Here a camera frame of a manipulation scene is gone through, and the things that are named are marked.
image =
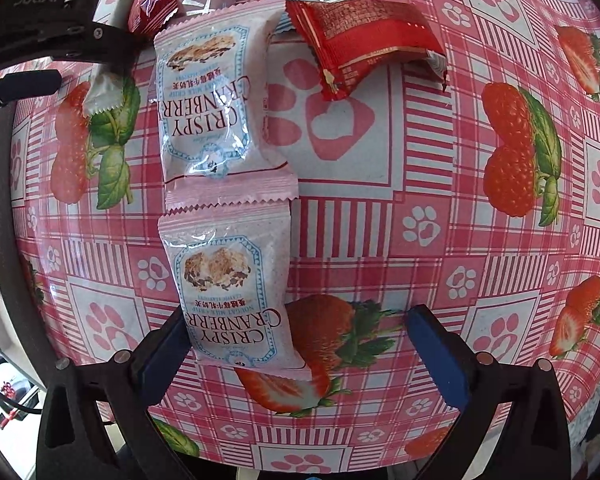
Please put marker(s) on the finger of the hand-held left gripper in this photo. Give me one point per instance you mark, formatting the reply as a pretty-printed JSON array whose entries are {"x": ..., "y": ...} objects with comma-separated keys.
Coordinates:
[
  {"x": 120, "y": 47},
  {"x": 20, "y": 89}
]

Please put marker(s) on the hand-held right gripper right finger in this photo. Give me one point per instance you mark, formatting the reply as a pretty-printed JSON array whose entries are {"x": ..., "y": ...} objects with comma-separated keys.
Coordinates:
[{"x": 437, "y": 355}]

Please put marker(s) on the strawberry printed tablecloth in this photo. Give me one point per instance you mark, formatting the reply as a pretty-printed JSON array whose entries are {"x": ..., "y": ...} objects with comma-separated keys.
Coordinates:
[{"x": 430, "y": 185}]

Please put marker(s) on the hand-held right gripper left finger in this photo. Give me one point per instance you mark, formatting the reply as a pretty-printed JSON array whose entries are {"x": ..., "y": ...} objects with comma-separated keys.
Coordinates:
[{"x": 165, "y": 355}]

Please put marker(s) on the white snack packet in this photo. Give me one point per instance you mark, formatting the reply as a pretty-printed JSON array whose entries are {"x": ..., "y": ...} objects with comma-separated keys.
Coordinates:
[{"x": 102, "y": 96}]

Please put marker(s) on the pink cranberry snack packet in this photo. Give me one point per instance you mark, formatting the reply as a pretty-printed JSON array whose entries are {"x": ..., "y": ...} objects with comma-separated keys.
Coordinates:
[
  {"x": 210, "y": 110},
  {"x": 225, "y": 280}
]

